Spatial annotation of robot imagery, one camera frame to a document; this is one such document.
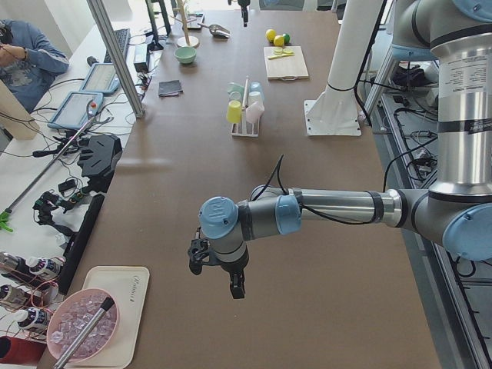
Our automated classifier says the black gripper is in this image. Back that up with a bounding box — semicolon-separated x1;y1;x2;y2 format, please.
188;238;249;299

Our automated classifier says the pink cup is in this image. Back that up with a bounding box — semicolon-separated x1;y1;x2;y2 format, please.
245;104;264;124

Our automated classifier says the mint green cup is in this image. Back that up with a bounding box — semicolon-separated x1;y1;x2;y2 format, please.
227;82;244;101

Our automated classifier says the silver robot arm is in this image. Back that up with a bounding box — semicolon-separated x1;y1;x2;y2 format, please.
188;1;491;298

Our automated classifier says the yellow cup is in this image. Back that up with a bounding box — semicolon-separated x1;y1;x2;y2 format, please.
226;100;242;124

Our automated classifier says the white cup upper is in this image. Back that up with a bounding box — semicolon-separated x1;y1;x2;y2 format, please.
248;91;263;107

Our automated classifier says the light blue cup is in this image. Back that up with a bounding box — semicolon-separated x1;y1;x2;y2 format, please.
249;81;263;95

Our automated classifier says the cream serving tray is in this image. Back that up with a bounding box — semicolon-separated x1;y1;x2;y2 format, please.
47;266;150;368

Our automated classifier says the pink bowl with ice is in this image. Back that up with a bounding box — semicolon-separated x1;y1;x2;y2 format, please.
46;288;119;363

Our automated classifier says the grey folded cloth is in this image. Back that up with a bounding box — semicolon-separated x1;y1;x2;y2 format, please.
158;80;182;97

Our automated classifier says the lower teach pendant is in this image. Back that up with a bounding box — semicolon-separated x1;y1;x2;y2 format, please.
48;91;104;130

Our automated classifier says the teach pendant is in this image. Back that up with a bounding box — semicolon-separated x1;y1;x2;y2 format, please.
80;63;120;95
48;91;104;130

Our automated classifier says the mint green bowl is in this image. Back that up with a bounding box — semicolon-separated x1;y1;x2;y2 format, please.
175;46;197;65

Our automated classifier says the wooden cutting board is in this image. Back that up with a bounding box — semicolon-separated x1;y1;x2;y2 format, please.
263;46;309;81

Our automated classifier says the green tipped reach stick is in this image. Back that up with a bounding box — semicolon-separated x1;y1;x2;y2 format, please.
1;113;96;232

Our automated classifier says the upper teach pendant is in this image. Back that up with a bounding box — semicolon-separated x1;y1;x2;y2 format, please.
80;63;120;95

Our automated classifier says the yellow plastic knife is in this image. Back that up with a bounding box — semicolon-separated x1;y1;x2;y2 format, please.
268;53;294;60

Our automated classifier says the wooden mug tree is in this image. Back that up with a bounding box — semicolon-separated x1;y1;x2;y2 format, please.
171;0;200;48

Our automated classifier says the yellow lemon lower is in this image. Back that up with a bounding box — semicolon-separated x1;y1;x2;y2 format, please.
273;35;285;47

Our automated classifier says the yellow lemon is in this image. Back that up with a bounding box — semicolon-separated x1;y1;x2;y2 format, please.
265;28;277;42
273;35;285;47

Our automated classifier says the steel metal scoop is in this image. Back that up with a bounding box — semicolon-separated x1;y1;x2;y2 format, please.
198;22;231;39

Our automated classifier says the yellow lemon upper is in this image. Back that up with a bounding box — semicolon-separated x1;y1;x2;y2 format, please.
265;28;277;42

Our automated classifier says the black keyboard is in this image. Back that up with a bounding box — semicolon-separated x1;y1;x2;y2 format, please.
103;28;131;64

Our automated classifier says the seated person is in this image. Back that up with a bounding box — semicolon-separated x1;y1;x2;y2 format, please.
1;19;69;112

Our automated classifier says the white wire cup rack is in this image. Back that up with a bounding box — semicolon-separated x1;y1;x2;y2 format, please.
231;75;261;138

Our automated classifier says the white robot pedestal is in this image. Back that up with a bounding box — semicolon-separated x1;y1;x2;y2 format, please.
304;0;386;136

